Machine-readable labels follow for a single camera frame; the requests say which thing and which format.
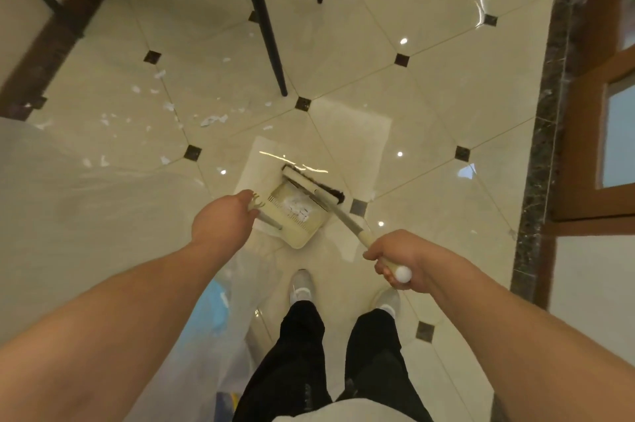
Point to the person's right hand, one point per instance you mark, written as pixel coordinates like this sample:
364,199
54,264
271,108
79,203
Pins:
416,253

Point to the person's left hand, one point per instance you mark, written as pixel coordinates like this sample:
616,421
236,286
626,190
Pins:
223,220

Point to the white paper scraps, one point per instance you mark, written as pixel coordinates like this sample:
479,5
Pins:
213,120

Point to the person's right forearm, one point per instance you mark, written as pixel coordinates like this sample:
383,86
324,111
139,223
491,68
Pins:
521,347

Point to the person's right grey shoe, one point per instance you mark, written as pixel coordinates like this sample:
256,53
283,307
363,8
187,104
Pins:
387,301

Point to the person's grey shoe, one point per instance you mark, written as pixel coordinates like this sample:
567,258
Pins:
387,301
301,285

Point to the person's left grey shoe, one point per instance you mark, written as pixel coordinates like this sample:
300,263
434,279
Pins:
301,285

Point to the beige tiled floor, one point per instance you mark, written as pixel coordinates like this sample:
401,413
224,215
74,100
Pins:
446,89

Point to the clear plastic sheet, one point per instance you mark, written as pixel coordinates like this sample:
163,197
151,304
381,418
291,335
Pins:
74,238

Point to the black trousers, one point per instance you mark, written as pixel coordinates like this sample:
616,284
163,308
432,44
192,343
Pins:
297,362

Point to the white shirt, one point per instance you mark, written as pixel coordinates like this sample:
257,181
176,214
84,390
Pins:
347,412

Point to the white marble table black legs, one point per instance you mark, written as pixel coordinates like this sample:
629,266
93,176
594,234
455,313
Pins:
263,30

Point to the wooden door with glass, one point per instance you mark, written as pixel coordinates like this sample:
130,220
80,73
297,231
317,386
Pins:
580,139

